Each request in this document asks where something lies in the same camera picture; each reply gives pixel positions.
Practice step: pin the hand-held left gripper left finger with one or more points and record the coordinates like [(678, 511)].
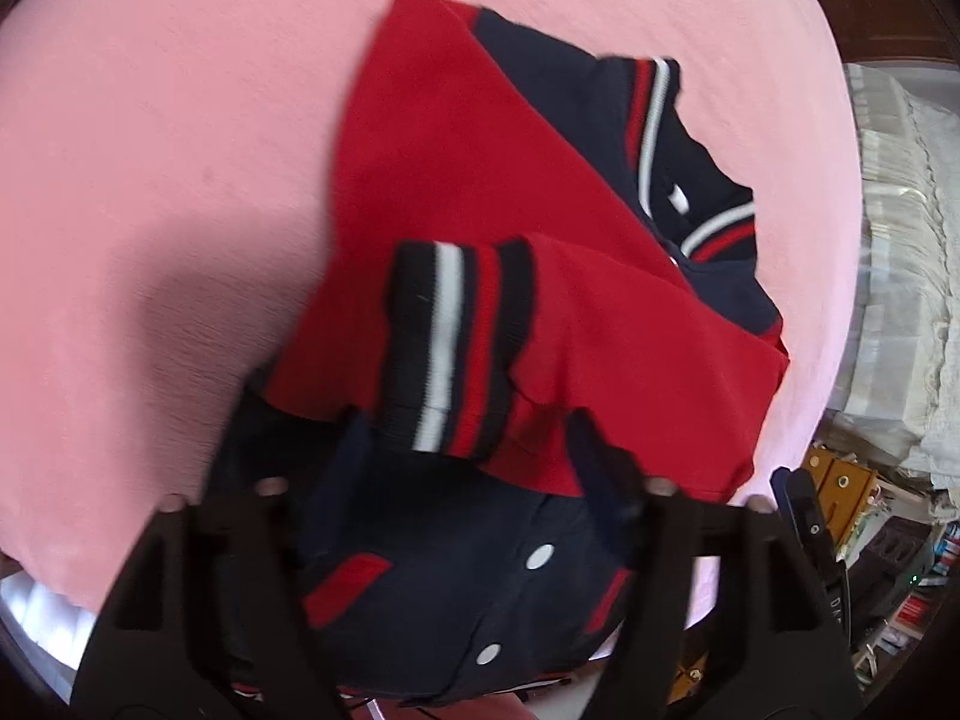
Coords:
[(225, 547)]

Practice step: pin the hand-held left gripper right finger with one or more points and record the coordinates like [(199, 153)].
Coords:
[(679, 540)]

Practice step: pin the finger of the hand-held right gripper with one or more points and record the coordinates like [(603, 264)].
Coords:
[(801, 510)]

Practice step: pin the red and navy varsity jacket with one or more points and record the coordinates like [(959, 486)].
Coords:
[(465, 165)]

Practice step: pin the wooden drawer cabinet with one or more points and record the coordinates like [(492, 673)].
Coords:
[(840, 487)]

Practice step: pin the lace-covered furniture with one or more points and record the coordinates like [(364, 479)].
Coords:
[(907, 277)]

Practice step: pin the pink plush bed blanket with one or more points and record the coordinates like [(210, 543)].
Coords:
[(187, 165)]

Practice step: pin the brown wooden door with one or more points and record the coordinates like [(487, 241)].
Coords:
[(877, 7)]

